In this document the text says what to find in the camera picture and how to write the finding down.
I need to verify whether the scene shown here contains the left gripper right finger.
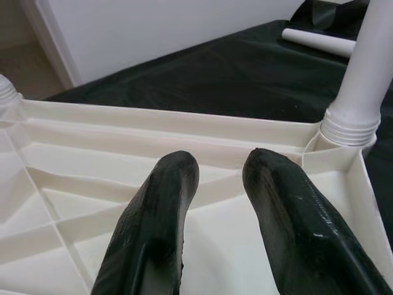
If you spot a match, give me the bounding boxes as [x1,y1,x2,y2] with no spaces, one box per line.
[242,148,391,295]

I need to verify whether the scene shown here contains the white plastic table leg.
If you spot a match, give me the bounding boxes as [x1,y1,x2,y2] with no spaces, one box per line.
[281,27,357,58]
[319,0,393,148]
[0,73,25,107]

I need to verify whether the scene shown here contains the black cloth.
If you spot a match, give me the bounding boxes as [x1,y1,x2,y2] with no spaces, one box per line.
[44,0,393,203]

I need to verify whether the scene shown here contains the white plastic table top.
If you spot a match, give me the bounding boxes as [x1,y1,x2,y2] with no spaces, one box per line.
[0,98,389,295]

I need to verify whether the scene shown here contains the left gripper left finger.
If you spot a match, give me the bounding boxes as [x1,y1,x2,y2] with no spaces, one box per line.
[90,150,200,295]

